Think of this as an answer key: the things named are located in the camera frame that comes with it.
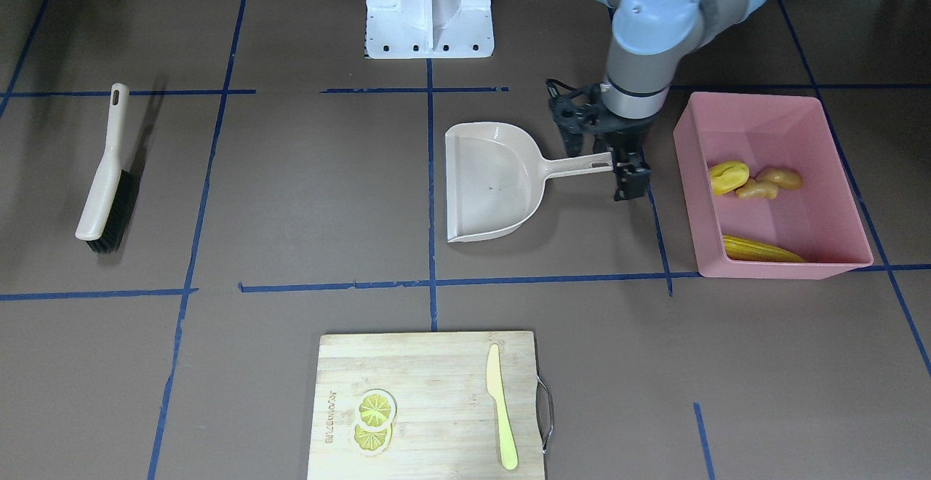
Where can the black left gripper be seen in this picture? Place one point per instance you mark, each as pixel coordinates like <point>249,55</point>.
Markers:
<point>627,135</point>

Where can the yellow toy potato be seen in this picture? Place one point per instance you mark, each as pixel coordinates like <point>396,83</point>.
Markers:
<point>728,176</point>

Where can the beige plastic dustpan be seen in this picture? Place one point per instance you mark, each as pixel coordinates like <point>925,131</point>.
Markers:
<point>495,177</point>

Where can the yellow toy corn cob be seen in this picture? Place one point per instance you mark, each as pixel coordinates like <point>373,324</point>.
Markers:
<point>741,249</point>

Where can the tan toy ginger root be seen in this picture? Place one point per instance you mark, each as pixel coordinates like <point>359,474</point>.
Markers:
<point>768,183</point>

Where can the white handled black brush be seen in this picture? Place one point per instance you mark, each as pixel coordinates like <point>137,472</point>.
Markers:
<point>107,209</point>

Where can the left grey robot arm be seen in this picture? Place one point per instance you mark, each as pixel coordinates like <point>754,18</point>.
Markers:
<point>648,40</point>

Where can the pink plastic bin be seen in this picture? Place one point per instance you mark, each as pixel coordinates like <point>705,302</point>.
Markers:
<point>819,222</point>

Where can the yellow plastic toy knife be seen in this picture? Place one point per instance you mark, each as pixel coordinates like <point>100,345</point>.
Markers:
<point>508,455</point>

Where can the wooden cutting board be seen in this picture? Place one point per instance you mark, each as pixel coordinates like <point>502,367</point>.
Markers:
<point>445,427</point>

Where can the upper toy lemon slice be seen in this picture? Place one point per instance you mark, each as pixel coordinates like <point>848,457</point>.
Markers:
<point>376,409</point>

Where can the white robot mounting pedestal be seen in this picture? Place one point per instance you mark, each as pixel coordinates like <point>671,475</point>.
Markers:
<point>429,29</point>

